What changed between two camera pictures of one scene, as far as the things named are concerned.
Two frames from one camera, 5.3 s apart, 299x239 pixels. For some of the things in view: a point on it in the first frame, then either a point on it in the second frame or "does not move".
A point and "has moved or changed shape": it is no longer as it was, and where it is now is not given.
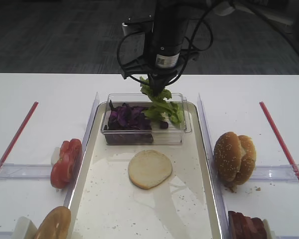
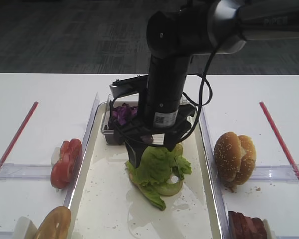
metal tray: x=107 y=204 does not move
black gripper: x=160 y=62 → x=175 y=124
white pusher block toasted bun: x=25 y=228 does not move
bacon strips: x=241 y=227 does not move
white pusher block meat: x=270 y=234 does not move
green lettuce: x=161 y=107 has moved or changed shape
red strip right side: x=263 y=107 does not move
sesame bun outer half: x=227 y=156 does not move
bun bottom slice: x=149 y=168 → x=169 y=189
